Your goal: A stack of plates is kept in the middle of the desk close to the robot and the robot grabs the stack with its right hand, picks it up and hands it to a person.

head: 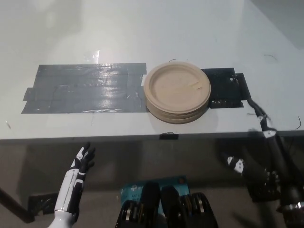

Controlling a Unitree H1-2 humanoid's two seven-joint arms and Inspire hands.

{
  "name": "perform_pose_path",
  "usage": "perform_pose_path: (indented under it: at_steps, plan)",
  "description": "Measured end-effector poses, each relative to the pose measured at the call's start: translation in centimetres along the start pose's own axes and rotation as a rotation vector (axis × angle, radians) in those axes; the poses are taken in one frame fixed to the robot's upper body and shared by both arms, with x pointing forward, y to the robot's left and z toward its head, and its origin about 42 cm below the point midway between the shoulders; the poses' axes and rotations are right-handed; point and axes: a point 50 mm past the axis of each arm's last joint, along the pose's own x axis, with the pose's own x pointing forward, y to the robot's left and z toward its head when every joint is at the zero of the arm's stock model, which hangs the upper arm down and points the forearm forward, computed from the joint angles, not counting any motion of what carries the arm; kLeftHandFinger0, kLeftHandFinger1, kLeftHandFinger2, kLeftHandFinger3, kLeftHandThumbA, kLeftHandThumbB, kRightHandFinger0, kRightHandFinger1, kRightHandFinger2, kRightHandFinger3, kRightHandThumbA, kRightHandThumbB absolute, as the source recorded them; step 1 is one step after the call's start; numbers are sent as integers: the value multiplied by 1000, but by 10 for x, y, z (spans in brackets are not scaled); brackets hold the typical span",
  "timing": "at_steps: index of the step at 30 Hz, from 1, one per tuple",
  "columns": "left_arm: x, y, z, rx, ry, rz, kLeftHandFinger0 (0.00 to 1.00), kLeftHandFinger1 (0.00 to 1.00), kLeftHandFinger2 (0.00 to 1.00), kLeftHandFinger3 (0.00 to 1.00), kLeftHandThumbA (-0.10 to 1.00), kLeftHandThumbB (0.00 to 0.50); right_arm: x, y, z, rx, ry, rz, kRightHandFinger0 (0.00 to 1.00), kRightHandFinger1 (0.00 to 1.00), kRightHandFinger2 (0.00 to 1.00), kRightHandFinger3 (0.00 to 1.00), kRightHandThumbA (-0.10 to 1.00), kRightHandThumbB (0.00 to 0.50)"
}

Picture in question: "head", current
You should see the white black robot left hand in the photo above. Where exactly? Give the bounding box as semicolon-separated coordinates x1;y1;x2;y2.
54;142;96;214

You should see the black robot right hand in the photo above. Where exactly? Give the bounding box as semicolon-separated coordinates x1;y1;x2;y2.
219;98;304;209

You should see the stack of beige paper plates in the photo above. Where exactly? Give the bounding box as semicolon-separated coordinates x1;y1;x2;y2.
143;61;212;124

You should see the black tape patch on floor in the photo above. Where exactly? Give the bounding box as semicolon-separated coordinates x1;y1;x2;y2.
28;192;59;215
247;181;284;203

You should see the teal printed box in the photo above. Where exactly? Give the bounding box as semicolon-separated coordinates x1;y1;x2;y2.
118;175;192;212

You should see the dark table leg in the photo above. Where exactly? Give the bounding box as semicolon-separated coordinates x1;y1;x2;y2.
0;187;36;224

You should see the small black tape on table edge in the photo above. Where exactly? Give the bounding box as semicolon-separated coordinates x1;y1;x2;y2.
159;132;179;140

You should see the black tape patch on table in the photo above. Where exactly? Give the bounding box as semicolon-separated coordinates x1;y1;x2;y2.
200;67;252;109

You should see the grey duct tape patch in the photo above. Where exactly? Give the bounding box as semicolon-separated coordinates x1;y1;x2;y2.
20;62;149;114

